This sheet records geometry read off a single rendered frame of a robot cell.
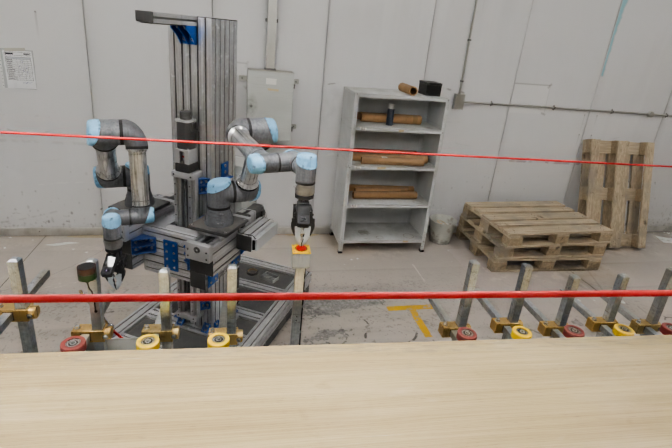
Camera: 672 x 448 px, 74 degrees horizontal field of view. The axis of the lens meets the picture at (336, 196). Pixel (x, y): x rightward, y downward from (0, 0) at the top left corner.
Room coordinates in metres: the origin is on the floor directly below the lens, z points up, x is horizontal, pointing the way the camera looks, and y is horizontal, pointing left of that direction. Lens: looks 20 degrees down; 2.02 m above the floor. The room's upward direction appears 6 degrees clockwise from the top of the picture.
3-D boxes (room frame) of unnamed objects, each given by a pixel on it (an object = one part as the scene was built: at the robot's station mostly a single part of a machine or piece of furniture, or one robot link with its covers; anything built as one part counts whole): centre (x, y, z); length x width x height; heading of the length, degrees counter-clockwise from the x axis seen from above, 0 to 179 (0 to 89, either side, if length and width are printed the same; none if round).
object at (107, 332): (1.39, 0.88, 0.85); 0.13 x 0.06 x 0.05; 101
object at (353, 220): (4.20, -0.46, 0.78); 0.90 x 0.45 x 1.55; 104
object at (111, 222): (1.76, 0.97, 1.13); 0.09 x 0.08 x 0.11; 27
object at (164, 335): (1.44, 0.64, 0.84); 0.13 x 0.06 x 0.05; 101
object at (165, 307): (1.45, 0.62, 0.89); 0.03 x 0.03 x 0.48; 11
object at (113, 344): (1.43, 0.84, 0.75); 0.26 x 0.01 x 0.10; 101
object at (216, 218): (2.10, 0.59, 1.09); 0.15 x 0.15 x 0.10
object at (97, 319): (1.40, 0.86, 0.93); 0.03 x 0.03 x 0.48; 11
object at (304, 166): (1.57, 0.12, 1.54); 0.09 x 0.08 x 0.11; 31
